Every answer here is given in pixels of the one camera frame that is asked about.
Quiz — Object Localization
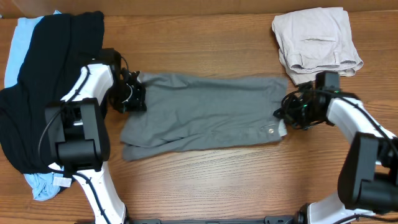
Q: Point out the grey shorts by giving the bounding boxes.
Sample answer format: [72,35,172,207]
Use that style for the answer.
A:
[120,73,288,161]

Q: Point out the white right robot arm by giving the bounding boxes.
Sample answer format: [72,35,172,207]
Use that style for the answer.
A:
[264,83,397,223]

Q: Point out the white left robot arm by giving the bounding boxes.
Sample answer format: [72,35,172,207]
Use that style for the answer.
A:
[41,63,146,223]

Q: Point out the folded beige shorts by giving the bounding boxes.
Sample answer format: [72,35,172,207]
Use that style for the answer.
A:
[272,7,363,85]

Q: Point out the black shirt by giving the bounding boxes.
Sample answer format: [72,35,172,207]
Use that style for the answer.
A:
[1,11,104,174]

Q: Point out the light blue garment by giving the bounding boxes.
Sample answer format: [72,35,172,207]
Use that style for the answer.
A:
[4,16,65,201]

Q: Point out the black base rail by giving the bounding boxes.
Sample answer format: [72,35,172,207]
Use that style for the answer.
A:
[123,210,309,224]

